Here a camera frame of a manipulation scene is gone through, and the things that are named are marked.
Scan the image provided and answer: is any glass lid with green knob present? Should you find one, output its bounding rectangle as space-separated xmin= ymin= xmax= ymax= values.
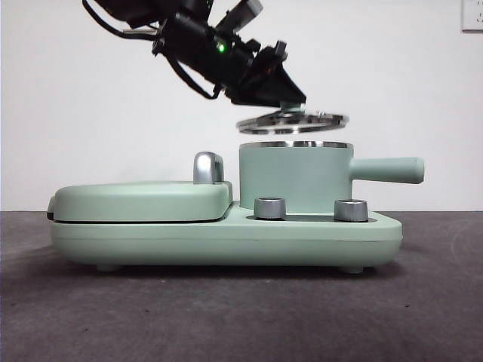
xmin=235 ymin=101 xmax=350 ymax=136

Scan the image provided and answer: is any silver control knob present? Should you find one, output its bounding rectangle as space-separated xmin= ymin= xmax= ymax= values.
xmin=334 ymin=198 xmax=370 ymax=222
xmin=254 ymin=196 xmax=288 ymax=220

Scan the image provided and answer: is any green breakfast maker base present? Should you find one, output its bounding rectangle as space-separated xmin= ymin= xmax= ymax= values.
xmin=51 ymin=199 xmax=404 ymax=273

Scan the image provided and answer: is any green hinged griddle cover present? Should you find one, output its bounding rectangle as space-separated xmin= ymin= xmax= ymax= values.
xmin=47 ymin=179 xmax=235 ymax=224

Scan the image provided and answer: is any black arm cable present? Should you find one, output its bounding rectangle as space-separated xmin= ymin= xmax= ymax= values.
xmin=165 ymin=52 xmax=222 ymax=100
xmin=82 ymin=0 xmax=163 ymax=38

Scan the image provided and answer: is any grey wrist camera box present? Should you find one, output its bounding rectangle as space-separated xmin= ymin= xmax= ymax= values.
xmin=217 ymin=0 xmax=263 ymax=31

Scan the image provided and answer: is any green pot with side handle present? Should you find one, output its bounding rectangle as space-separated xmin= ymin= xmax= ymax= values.
xmin=238 ymin=140 xmax=426 ymax=212

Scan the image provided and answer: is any white wall socket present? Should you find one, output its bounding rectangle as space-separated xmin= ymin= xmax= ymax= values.
xmin=461 ymin=0 xmax=483 ymax=32

